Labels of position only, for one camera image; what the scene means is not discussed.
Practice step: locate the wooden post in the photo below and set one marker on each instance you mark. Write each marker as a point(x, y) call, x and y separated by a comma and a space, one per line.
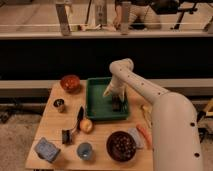
point(62, 17)
point(124, 27)

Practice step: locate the person in background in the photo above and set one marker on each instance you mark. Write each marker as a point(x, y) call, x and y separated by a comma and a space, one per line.
point(146, 11)

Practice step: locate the small metal cup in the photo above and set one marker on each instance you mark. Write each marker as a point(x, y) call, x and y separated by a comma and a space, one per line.
point(59, 104)

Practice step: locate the blue plastic cup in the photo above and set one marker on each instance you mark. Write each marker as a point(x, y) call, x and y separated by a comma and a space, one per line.
point(85, 151)

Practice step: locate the wooden post right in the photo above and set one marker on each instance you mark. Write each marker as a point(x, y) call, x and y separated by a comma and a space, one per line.
point(124, 27)

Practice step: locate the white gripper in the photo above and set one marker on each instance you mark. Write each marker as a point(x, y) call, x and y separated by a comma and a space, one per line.
point(115, 90)

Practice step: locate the grey cloth piece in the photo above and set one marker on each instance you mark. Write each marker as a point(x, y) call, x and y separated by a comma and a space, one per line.
point(134, 133)

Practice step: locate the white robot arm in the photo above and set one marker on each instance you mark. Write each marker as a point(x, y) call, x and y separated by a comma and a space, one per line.
point(175, 137)

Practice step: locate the dark brown bowl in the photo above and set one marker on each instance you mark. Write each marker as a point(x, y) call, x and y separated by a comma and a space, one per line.
point(121, 146)

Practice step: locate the wooden post left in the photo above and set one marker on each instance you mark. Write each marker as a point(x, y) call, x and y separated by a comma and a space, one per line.
point(62, 17)

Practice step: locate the orange carrot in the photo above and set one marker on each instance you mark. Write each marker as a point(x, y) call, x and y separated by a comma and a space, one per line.
point(145, 134)

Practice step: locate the blue sponge block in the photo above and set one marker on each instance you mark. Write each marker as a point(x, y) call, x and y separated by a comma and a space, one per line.
point(46, 150)

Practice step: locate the dark brown eraser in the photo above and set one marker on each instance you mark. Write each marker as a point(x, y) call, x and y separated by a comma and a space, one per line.
point(116, 104)

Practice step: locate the black handled brush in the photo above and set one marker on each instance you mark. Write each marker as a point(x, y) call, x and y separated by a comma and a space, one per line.
point(67, 135)

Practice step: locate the orange-red bowl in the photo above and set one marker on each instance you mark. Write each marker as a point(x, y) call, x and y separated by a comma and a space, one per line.
point(70, 83)

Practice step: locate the green plastic tray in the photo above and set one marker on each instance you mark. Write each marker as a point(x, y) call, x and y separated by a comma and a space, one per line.
point(100, 108)

